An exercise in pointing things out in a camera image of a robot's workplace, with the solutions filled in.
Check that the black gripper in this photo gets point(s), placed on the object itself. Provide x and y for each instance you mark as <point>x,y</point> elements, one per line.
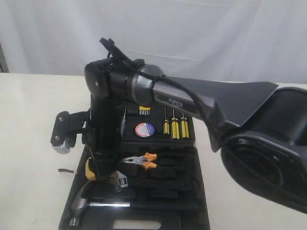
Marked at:
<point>103,136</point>

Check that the black electrical tape roll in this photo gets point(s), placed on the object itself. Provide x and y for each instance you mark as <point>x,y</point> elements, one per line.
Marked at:
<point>144,130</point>

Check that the yellow tape measure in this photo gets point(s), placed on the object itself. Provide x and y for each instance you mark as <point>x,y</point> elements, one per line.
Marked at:
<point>89,170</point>

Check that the orange black combination pliers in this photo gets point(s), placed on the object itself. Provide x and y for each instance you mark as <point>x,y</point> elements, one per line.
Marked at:
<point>157,161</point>

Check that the black plastic tool case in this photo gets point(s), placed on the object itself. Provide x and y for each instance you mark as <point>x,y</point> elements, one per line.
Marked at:
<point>152,174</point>

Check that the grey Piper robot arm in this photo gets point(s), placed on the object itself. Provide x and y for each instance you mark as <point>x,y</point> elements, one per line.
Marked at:
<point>259,128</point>

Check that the yellow hex key set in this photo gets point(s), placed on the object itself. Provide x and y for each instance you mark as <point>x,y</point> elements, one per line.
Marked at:
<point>144,110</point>

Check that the small yellow black screwdriver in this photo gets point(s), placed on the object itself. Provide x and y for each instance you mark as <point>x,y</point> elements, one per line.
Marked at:
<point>166,124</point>

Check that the middle yellow black screwdriver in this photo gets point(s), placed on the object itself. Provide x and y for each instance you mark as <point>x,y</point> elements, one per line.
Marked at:
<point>174,127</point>

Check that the steel claw hammer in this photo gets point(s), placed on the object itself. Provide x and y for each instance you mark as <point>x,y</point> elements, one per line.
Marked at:
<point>80,204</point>

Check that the right yellow black screwdriver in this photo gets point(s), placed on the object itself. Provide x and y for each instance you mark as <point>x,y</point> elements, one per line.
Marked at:
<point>184,127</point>

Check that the white backdrop cloth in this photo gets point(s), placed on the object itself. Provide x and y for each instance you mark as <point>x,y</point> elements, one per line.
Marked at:
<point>224,40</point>

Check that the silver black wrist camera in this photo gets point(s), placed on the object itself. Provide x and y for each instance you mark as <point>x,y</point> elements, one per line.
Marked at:
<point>66,128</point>

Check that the adjustable wrench black handle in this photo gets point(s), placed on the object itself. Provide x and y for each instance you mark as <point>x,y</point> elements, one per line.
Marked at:
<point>121,181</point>

